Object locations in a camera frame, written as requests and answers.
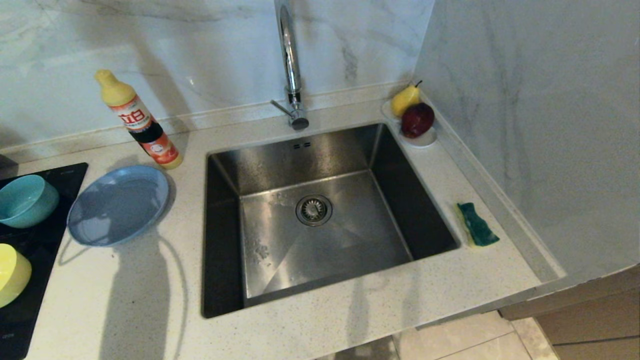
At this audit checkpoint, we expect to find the yellow bowl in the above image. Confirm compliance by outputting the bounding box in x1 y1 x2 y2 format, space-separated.
0 243 33 308

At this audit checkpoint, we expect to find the green and yellow sponge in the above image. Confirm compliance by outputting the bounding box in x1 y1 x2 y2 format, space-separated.
456 202 501 248

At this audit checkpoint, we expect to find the metal sink drain strainer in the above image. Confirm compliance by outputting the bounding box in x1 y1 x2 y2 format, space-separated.
295 194 334 227

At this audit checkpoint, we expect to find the dark red apple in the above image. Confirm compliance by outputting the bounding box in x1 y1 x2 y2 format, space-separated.
400 102 436 139

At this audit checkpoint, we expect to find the yellow dish soap bottle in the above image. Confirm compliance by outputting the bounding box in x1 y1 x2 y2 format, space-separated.
95 69 184 170

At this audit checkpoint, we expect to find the black induction cooktop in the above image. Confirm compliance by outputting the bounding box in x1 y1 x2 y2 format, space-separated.
0 162 89 360

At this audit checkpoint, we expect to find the yellow pear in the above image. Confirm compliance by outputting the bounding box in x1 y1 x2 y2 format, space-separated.
390 80 423 118

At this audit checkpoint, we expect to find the grey-blue plate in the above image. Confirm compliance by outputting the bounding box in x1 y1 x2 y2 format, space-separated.
66 165 171 247

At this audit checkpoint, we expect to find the teal bowl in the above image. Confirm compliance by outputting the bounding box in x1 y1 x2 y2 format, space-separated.
0 174 60 229

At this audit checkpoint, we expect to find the stainless steel sink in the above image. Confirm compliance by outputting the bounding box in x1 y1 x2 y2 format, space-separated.
201 122 460 319

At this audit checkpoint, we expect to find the chrome kitchen faucet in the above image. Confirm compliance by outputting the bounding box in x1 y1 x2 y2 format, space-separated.
277 0 311 132

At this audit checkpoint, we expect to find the light wood cabinet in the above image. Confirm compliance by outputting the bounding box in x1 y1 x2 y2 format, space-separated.
498 267 640 360

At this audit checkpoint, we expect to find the chrome faucet lever handle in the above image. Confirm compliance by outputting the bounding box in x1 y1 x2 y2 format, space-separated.
270 100 297 120

